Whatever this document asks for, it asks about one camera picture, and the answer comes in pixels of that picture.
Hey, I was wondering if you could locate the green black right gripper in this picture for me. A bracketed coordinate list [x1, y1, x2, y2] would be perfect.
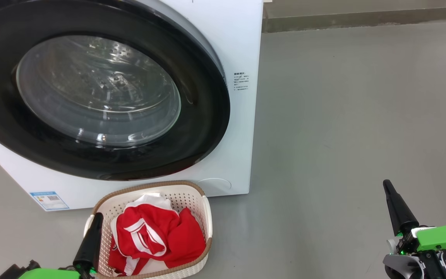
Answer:
[383, 179, 446, 254]

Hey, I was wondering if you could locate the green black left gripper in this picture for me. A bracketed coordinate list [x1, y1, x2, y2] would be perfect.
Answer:
[0, 212, 104, 279]

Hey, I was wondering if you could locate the blue energy label sticker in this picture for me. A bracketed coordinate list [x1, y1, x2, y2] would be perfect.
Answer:
[29, 191, 70, 211]

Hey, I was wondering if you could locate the white washing machine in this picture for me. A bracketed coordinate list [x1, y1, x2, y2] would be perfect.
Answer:
[0, 0, 264, 212]

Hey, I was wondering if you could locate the red and white garment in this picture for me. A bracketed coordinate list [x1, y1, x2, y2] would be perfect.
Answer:
[108, 193, 207, 276]

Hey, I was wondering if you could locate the cream perforated laundry basket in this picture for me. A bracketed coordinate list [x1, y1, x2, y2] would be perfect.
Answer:
[84, 181, 213, 279]

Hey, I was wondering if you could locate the round white filter cover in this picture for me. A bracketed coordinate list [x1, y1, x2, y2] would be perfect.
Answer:
[197, 177, 232, 196]

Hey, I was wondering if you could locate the black round washing machine door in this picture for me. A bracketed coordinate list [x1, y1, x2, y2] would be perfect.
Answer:
[0, 0, 231, 181]

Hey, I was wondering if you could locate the small black text sticker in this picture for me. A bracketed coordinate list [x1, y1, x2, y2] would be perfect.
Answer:
[233, 72, 250, 91]

